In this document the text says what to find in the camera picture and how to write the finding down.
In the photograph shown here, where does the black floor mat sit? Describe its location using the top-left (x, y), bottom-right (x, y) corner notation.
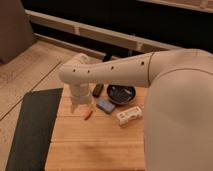
top-left (5, 88), bottom-right (62, 171)

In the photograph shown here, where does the white sponge block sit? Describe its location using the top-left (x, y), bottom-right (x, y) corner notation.
top-left (116, 106), bottom-right (142, 125)

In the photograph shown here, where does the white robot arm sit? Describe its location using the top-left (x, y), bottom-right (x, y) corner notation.
top-left (59, 49), bottom-right (213, 171)

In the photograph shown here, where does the dark small object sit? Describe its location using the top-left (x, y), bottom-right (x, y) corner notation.
top-left (92, 84), bottom-right (104, 98)

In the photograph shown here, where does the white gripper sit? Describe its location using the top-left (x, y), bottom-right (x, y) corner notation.
top-left (70, 87), bottom-right (92, 112)

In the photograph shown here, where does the black bowl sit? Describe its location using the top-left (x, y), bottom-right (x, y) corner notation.
top-left (107, 85), bottom-right (136, 105)

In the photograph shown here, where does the blue sponge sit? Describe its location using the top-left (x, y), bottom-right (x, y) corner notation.
top-left (96, 99), bottom-right (115, 114)

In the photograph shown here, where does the grey sofa corner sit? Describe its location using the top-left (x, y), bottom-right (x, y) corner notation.
top-left (0, 0), bottom-right (36, 63)

